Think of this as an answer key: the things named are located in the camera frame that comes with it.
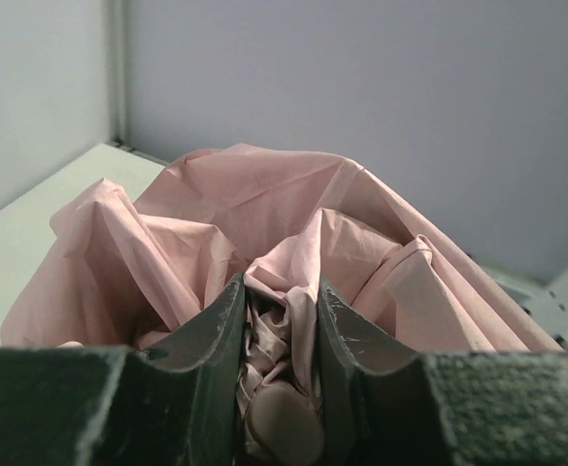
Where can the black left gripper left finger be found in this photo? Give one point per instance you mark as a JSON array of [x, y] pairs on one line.
[[172, 403]]

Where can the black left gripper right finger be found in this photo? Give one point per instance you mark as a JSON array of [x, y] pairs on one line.
[[386, 404]]

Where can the pink folding umbrella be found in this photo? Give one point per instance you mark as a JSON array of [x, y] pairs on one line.
[[131, 272]]

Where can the left corner aluminium post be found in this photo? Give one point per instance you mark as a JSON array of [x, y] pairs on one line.
[[118, 61]]

